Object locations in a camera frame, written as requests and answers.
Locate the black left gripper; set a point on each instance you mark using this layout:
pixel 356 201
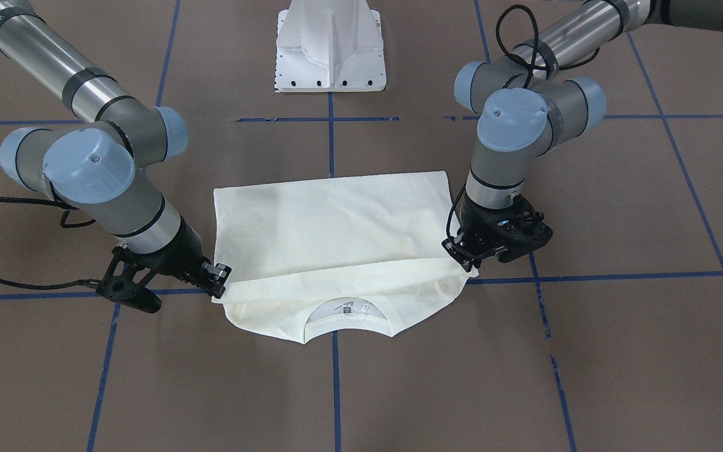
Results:
pixel 476 221

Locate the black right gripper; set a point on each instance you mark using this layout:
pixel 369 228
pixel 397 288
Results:
pixel 181 256

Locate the cream long-sleeve cat shirt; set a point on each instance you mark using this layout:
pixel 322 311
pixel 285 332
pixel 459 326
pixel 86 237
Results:
pixel 317 256

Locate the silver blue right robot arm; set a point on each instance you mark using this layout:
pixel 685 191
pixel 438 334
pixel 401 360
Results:
pixel 97 167

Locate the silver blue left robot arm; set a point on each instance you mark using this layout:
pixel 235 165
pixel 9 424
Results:
pixel 523 113

